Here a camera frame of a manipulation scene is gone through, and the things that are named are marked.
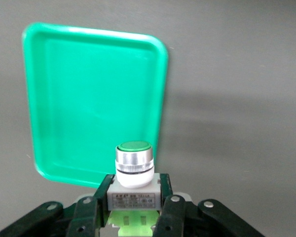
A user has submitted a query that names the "dark grey table cover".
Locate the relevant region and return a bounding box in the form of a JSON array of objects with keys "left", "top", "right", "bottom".
[{"left": 0, "top": 0, "right": 296, "bottom": 237}]

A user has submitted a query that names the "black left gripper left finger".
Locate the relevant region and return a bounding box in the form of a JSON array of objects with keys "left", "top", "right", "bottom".
[{"left": 0, "top": 174, "right": 114, "bottom": 237}]

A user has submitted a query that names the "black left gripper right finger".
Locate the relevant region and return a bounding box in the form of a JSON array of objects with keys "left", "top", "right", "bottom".
[{"left": 152, "top": 174, "right": 265, "bottom": 237}]

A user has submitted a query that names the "green plastic tray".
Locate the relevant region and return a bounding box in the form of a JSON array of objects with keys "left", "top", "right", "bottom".
[{"left": 21, "top": 22, "right": 169, "bottom": 190}]

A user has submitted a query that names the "green push button switch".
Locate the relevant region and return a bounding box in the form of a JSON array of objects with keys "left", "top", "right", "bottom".
[{"left": 106, "top": 140, "right": 162, "bottom": 237}]

